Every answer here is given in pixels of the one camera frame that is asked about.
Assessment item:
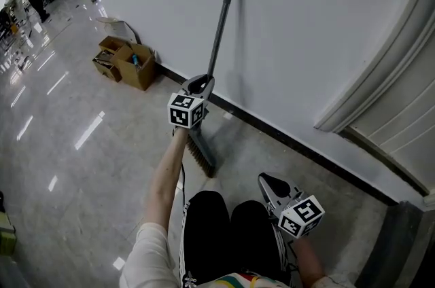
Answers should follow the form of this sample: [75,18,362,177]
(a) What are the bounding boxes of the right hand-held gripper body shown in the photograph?
[271,189,326,240]

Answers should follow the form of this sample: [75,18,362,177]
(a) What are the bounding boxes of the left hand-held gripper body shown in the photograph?
[167,84,212,129]

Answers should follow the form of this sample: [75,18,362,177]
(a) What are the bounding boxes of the grey broom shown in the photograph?
[186,0,240,179]

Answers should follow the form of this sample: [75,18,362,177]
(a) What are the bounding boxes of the person's left forearm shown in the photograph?
[143,126,190,234]

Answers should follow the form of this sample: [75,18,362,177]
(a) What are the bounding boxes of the person's right forearm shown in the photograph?
[291,235,326,283]

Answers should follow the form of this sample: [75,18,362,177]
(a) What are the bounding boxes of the large open cardboard box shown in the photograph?
[111,42,158,92]

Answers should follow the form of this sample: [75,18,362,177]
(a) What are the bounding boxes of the black striped track trousers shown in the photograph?
[177,190,298,288]

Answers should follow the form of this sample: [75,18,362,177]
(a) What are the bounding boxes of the small open cardboard box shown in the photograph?
[98,35,126,56]

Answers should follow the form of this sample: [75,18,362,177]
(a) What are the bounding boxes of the round white board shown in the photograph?
[95,16,143,45]

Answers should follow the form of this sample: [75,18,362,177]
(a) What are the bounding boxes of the dark grey floor mat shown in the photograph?
[354,200,435,288]

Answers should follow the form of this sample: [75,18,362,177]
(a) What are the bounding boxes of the green yellow box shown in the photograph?
[0,211,18,257]

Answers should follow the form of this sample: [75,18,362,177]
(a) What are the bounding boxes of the black cable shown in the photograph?
[174,160,188,213]

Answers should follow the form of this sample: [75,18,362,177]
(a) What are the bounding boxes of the white door with moulded frame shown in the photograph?
[313,0,435,198]

